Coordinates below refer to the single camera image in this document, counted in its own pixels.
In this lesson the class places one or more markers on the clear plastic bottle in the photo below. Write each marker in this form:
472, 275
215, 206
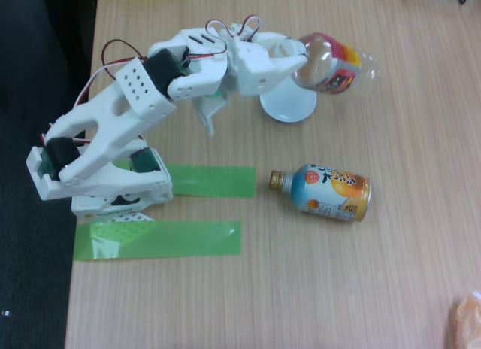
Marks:
330, 74

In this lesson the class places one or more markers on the orange juice bottle can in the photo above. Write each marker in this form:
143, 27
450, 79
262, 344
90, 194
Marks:
330, 193

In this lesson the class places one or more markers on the white round plate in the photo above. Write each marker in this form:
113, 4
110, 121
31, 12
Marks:
289, 108

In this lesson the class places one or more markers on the green tape strip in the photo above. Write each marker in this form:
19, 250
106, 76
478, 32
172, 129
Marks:
180, 240
214, 181

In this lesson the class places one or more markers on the orange plastic bag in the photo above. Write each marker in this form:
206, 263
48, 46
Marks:
469, 319

